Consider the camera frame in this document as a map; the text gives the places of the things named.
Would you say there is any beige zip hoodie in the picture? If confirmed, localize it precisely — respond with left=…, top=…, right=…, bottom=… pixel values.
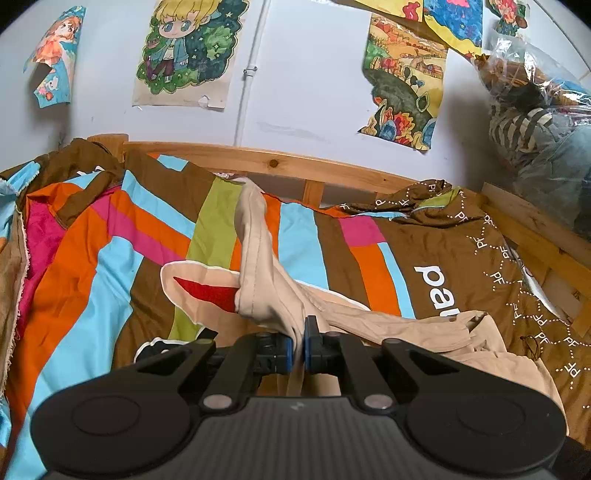
left=232, top=178, right=569, bottom=439

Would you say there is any plastic bag of clothes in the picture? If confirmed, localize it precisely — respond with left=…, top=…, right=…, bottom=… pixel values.
left=475, top=35, right=590, bottom=240

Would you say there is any silver plastic wrapper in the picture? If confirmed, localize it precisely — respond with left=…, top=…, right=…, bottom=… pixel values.
left=510, top=246, right=575, bottom=324

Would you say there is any colourful landscape poster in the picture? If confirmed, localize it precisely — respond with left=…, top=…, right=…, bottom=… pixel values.
left=359, top=13, right=448, bottom=152

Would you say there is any anime girl poster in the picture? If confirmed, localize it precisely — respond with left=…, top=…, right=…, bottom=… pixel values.
left=132, top=0, right=249, bottom=110

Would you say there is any yellow blue poster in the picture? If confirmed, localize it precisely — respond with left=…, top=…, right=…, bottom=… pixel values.
left=360, top=0, right=484, bottom=58

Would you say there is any orange blue torn poster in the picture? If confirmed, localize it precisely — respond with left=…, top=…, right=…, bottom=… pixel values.
left=23, top=5, right=86, bottom=109

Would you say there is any small flower poster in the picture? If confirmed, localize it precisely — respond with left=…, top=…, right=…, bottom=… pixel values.
left=486, top=0, right=529, bottom=37

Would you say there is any wooden bed frame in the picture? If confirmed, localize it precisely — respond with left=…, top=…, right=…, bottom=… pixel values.
left=87, top=133, right=590, bottom=336

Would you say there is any white wall conduit pipe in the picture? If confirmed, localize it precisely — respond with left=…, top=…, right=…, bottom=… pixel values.
left=232, top=0, right=271, bottom=147

